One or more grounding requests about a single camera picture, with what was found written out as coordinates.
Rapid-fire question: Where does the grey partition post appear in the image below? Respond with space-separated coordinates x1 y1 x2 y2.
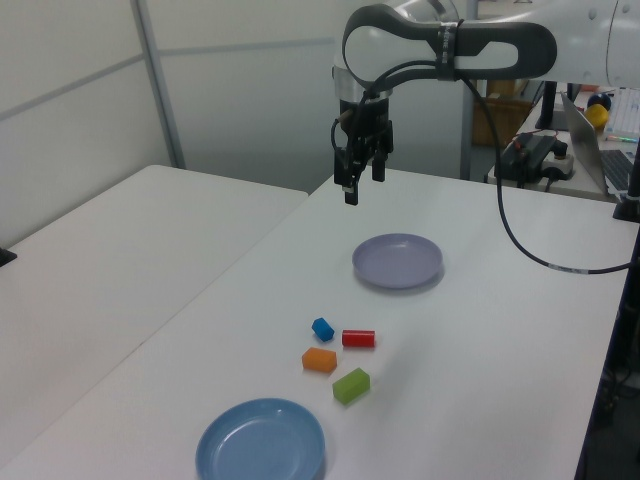
458 79 476 181

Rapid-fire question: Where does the purple plate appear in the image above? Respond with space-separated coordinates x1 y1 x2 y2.
351 232 445 291

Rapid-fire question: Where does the black monitor stand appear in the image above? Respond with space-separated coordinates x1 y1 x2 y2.
534 79 569 132

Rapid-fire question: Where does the orange block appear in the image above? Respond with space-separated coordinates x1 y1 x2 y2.
301 347 338 374

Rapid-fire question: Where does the yellow ball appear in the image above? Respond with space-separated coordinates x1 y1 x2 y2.
585 104 609 132

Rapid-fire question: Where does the silver laptop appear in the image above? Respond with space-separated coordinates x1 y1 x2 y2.
559 91 639 197

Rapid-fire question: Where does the blue block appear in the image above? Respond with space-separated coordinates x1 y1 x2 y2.
310 316 335 344

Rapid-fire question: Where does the green block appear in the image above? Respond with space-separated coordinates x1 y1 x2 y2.
332 367 372 405

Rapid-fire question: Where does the red cylinder block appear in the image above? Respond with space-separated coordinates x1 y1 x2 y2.
341 328 377 349

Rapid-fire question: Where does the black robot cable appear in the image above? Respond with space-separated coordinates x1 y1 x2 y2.
329 59 634 275

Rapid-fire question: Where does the blue plate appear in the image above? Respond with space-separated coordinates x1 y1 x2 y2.
194 397 327 480

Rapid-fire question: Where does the white keyboard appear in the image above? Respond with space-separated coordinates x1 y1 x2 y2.
602 87 640 146

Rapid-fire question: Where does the black power box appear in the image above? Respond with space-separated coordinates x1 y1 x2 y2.
499 132 572 184

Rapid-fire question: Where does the dark equipment rack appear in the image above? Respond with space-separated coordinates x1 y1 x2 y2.
574 259 640 480

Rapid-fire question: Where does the cardboard box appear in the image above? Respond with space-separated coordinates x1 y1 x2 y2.
471 92 532 149

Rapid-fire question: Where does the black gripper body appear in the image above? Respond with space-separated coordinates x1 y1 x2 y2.
338 98 392 152

